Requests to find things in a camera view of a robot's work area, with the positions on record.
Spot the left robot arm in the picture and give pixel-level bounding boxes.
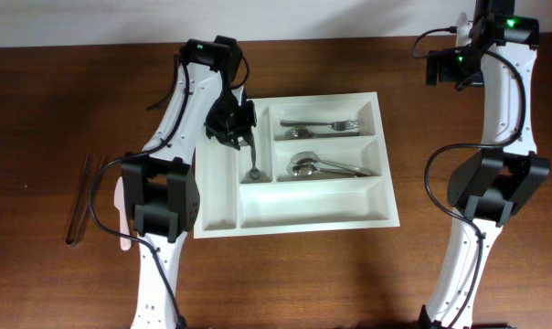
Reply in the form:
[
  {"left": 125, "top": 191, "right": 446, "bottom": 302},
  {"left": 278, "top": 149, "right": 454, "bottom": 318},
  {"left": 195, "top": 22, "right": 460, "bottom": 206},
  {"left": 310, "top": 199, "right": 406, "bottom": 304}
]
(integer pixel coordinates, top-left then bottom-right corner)
[{"left": 121, "top": 36, "right": 256, "bottom": 328}]

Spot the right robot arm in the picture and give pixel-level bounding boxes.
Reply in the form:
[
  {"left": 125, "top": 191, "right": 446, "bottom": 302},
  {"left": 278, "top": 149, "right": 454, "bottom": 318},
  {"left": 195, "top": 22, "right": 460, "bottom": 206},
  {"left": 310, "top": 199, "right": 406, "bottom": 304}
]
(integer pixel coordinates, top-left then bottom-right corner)
[{"left": 412, "top": 0, "right": 550, "bottom": 329}]

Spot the black cable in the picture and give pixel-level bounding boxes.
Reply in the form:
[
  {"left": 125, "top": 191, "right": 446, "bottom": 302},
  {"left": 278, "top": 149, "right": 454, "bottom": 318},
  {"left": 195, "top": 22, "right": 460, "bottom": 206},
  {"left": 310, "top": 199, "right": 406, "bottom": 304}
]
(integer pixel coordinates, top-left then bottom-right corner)
[
  {"left": 411, "top": 27, "right": 528, "bottom": 329},
  {"left": 87, "top": 53, "right": 250, "bottom": 329}
]

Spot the metal fork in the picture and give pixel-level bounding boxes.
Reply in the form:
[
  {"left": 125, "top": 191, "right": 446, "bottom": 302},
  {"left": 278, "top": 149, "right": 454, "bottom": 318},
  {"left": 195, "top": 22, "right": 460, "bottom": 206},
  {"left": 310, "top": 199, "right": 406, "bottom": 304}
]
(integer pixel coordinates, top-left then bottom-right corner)
[
  {"left": 284, "top": 127, "right": 359, "bottom": 140},
  {"left": 280, "top": 120, "right": 359, "bottom": 132}
]

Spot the small teaspoon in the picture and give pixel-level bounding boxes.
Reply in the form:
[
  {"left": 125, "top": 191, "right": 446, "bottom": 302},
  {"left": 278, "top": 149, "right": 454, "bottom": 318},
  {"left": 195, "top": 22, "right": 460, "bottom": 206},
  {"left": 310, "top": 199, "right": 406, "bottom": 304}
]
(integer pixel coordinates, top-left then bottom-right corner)
[
  {"left": 248, "top": 138, "right": 261, "bottom": 180},
  {"left": 247, "top": 131, "right": 257, "bottom": 167}
]

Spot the white plastic knife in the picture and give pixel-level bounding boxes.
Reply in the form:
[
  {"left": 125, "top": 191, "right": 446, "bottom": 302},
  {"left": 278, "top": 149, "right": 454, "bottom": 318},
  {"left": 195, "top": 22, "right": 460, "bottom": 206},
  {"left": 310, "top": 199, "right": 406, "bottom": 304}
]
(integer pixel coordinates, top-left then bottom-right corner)
[{"left": 113, "top": 176, "right": 132, "bottom": 251}]

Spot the right black cable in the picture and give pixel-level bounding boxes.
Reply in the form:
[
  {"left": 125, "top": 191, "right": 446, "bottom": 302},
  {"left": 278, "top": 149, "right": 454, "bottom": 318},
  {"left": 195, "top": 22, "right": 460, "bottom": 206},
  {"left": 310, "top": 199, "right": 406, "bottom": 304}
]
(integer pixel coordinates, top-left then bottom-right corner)
[{"left": 411, "top": 27, "right": 528, "bottom": 329}]

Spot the left black cable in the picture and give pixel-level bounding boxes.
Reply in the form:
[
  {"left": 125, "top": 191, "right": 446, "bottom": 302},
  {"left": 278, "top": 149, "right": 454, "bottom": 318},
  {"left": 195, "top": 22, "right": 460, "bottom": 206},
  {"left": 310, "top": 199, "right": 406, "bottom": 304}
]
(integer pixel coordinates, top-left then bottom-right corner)
[{"left": 87, "top": 53, "right": 250, "bottom": 329}]

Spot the white cutlery tray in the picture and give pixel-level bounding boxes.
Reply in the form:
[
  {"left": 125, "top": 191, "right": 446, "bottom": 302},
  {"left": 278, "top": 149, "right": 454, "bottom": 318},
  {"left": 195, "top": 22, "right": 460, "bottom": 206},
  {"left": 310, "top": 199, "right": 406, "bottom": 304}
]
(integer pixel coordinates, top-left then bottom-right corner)
[{"left": 194, "top": 92, "right": 399, "bottom": 239}]

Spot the large metal spoon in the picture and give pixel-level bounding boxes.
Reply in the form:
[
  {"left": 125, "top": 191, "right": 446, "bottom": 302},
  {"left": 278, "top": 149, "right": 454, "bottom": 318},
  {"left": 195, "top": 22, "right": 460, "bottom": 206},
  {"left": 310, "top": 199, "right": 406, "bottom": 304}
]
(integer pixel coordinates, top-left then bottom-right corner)
[
  {"left": 291, "top": 152, "right": 373, "bottom": 176},
  {"left": 286, "top": 163, "right": 372, "bottom": 177}
]

